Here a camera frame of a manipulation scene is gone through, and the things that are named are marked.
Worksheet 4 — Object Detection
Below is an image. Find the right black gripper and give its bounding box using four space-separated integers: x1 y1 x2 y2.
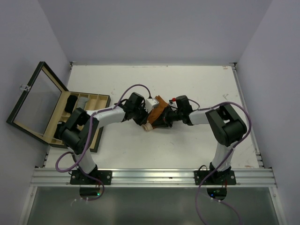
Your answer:
151 105 183 127

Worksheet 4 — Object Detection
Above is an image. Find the orange underwear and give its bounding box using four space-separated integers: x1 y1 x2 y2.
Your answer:
141 95 170 131

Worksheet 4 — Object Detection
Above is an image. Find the grey striped underwear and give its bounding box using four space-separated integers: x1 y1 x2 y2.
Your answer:
76 97 89 110

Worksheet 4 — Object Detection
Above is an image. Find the black underwear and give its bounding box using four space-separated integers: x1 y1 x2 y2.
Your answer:
54 121 65 140
64 95 78 113

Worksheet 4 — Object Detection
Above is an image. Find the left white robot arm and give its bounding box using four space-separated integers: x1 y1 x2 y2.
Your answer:
55 92 153 184

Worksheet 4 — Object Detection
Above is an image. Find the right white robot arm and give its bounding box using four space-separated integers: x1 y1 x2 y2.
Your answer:
160 95 251 184

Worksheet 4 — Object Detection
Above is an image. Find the rolled black underwear in box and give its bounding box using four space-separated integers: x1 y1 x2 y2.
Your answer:
54 121 65 140

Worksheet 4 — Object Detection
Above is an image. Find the wooden compartment organizer box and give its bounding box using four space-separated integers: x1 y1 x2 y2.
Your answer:
44 91 111 149

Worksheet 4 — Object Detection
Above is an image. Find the glass box lid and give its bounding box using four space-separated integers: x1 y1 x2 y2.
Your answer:
6 61 68 144

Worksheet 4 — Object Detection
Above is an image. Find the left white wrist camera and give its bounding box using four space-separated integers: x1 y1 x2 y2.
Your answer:
145 98 159 112

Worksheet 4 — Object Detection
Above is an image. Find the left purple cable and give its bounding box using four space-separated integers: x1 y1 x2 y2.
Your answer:
55 83 152 202

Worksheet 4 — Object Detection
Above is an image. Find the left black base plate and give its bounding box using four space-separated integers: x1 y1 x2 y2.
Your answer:
70 169 112 185

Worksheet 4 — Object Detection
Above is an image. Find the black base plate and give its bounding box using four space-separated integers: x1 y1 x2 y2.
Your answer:
70 169 112 185
194 164 237 185

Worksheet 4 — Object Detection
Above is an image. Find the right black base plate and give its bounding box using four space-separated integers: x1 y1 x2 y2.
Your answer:
194 164 237 185

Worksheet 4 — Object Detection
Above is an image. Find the aluminium mounting rail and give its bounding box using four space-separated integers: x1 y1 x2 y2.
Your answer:
30 168 277 188

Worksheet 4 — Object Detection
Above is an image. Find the white wall latch clip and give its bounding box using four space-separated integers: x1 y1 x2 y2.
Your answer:
19 84 31 92

